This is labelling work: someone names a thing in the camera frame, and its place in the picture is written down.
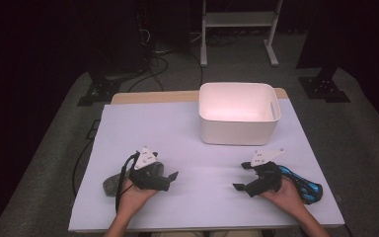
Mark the thin black floor cable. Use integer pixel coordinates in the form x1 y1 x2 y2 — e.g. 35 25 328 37
72 138 96 198

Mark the black stand base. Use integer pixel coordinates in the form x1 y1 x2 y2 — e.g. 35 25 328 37
298 76 351 104
77 73 122 107

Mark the tangle of black floor cables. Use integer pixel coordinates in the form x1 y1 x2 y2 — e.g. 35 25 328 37
124 26 241 94

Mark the white metal stand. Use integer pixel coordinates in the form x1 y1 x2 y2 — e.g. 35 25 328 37
199 0 284 68

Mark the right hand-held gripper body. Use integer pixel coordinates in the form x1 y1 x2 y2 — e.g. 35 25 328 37
245 148 284 198

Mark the person's right hand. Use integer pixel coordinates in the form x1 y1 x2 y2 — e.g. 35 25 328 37
260 177 305 217

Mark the grey fuzzy sock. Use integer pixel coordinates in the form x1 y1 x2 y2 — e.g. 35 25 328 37
102 171 133 198

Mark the white table mat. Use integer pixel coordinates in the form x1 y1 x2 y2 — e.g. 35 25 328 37
68 98 345 233

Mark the blue toy car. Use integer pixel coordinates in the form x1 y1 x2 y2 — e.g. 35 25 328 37
277 164 324 205

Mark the left hand-held gripper cable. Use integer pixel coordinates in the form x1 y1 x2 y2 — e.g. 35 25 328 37
114 151 141 214

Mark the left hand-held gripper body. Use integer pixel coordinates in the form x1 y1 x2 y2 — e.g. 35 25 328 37
127 146 172 193

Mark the person's left hand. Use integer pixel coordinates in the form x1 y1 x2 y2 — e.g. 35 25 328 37
116 180 159 218

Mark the white plastic bin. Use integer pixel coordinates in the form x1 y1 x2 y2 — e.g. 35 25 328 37
197 81 282 147

